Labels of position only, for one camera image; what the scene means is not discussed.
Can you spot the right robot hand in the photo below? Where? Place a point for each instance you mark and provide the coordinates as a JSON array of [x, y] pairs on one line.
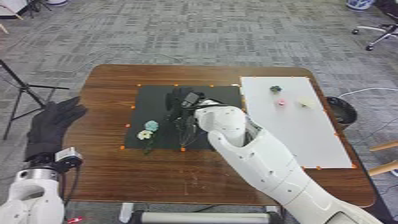
[[179, 98]]

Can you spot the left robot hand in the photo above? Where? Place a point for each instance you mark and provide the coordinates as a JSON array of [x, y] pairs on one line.
[[53, 125]]

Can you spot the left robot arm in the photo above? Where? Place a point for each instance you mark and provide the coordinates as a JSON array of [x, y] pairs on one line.
[[30, 203]]

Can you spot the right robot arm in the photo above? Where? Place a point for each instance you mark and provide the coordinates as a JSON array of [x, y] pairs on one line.
[[268, 166]]

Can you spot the dark mat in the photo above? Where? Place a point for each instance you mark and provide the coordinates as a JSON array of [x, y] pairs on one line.
[[154, 100]]

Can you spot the black tripod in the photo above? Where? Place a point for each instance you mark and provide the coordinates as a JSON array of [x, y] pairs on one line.
[[21, 96]]

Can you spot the white flower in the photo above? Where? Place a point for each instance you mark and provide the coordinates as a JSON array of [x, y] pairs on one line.
[[145, 135]]

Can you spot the dark blue flower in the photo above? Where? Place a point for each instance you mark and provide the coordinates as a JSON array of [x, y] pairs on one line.
[[277, 88]]

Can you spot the pink flower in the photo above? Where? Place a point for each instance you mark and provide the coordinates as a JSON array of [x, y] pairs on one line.
[[282, 102]]

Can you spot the pale yellow flower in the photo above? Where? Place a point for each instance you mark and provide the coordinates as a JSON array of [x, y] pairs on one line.
[[307, 101]]

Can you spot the white sheet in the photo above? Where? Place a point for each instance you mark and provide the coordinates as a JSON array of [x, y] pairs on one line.
[[296, 130]]

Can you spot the black round bin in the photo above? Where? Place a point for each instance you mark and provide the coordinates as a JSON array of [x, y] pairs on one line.
[[342, 111]]

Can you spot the pale grey bar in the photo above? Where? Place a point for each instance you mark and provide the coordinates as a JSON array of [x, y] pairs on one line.
[[206, 218]]

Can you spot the office chair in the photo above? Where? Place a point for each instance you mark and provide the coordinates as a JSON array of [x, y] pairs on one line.
[[383, 31]]

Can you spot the blue and white vase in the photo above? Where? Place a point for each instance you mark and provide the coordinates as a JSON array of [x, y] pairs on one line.
[[360, 4]]

